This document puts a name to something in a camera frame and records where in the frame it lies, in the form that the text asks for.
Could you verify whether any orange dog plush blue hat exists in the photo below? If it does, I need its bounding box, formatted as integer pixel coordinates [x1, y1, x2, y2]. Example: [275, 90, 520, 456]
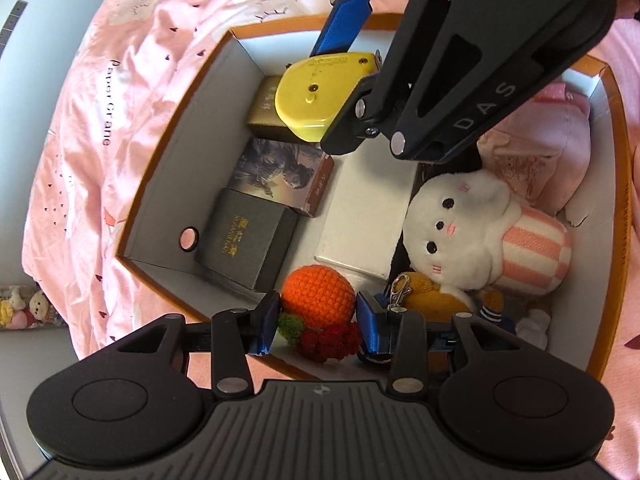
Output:
[382, 270, 552, 376]

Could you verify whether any crocheted orange strawberry charm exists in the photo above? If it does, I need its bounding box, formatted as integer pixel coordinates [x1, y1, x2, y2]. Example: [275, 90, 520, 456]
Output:
[276, 265, 362, 363]

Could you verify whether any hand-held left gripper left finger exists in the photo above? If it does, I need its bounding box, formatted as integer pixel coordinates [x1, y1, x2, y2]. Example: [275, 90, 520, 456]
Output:
[107, 291, 282, 397]

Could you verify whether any white cardboard box orange rim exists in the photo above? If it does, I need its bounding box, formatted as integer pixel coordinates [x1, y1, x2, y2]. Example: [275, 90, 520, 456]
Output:
[114, 12, 633, 382]

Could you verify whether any pink printed blanket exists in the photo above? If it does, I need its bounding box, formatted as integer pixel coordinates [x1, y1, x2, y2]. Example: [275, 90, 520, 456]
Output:
[20, 0, 640, 480]

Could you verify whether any brown box with figure print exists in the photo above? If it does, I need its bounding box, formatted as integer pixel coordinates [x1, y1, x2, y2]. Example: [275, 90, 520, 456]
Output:
[231, 136, 335, 218]

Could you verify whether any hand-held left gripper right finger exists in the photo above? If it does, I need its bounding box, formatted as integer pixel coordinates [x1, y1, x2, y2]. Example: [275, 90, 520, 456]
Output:
[356, 291, 517, 395]

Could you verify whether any dark grey gift box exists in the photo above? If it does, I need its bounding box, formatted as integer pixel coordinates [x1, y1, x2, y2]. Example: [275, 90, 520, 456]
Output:
[195, 188, 300, 293]

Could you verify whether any white panda plush striped body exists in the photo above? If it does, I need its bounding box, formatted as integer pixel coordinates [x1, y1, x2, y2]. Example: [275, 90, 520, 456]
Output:
[402, 167, 572, 307]

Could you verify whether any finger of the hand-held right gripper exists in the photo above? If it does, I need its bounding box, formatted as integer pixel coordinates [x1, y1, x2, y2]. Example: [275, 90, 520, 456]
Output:
[320, 0, 547, 163]
[309, 0, 401, 58]

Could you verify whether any row of small plush toys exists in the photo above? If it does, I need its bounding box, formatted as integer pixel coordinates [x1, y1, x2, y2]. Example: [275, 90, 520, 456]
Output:
[0, 285, 67, 331]

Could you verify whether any gold gift box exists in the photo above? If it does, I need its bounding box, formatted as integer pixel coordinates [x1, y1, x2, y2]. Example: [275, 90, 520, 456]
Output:
[245, 75, 297, 142]

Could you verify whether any yellow tape measure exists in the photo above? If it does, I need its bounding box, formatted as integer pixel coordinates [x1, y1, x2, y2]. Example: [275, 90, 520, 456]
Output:
[275, 51, 383, 143]

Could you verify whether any pink plush pouch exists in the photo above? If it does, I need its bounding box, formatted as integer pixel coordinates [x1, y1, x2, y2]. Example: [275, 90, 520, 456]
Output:
[476, 82, 592, 217]

